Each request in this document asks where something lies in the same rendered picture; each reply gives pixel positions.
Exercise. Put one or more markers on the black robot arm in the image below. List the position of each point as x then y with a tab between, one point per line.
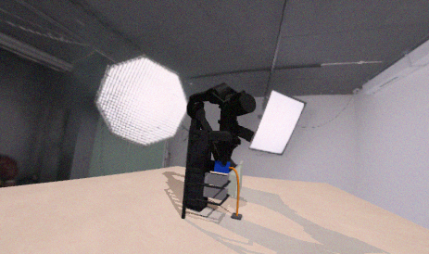
231	103

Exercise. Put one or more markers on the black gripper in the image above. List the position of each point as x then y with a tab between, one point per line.
227	141

